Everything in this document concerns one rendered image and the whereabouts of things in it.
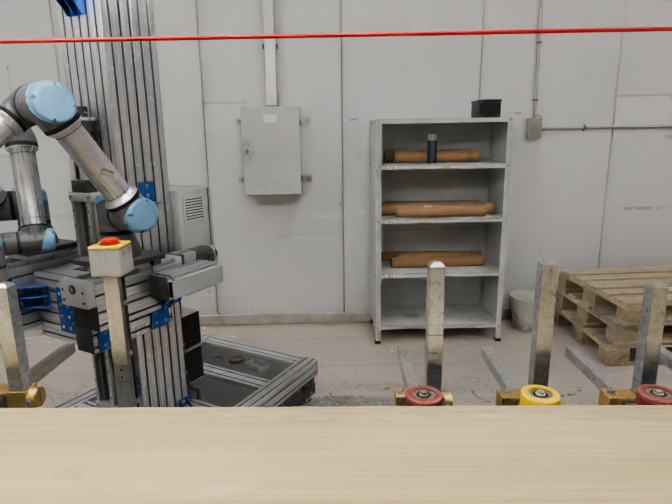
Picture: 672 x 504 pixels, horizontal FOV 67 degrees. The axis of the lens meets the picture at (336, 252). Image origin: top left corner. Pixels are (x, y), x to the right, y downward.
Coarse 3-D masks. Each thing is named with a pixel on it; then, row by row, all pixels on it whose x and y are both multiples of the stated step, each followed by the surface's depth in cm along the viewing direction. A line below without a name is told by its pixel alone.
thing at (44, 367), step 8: (64, 344) 152; (72, 344) 152; (56, 352) 146; (64, 352) 147; (72, 352) 152; (48, 360) 141; (56, 360) 143; (64, 360) 147; (32, 368) 136; (40, 368) 136; (48, 368) 139; (32, 376) 132; (40, 376) 136; (0, 400) 120
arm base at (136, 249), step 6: (102, 234) 177; (108, 234) 176; (114, 234) 176; (120, 234) 177; (126, 234) 178; (132, 234) 181; (120, 240) 177; (132, 240) 180; (132, 246) 180; (138, 246) 183; (132, 252) 179; (138, 252) 182
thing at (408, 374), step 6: (402, 348) 149; (402, 354) 145; (408, 354) 145; (402, 360) 142; (408, 360) 141; (402, 366) 138; (408, 366) 138; (402, 372) 137; (408, 372) 134; (414, 372) 134; (408, 378) 131; (414, 378) 131; (408, 384) 128; (414, 384) 128
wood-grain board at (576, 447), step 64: (0, 448) 93; (64, 448) 93; (128, 448) 93; (192, 448) 92; (256, 448) 92; (320, 448) 92; (384, 448) 92; (448, 448) 91; (512, 448) 91; (576, 448) 91; (640, 448) 90
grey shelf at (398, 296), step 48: (384, 144) 373; (480, 144) 374; (384, 192) 381; (432, 192) 382; (480, 192) 382; (384, 240) 389; (432, 240) 390; (480, 240) 391; (384, 288) 398; (480, 288) 399
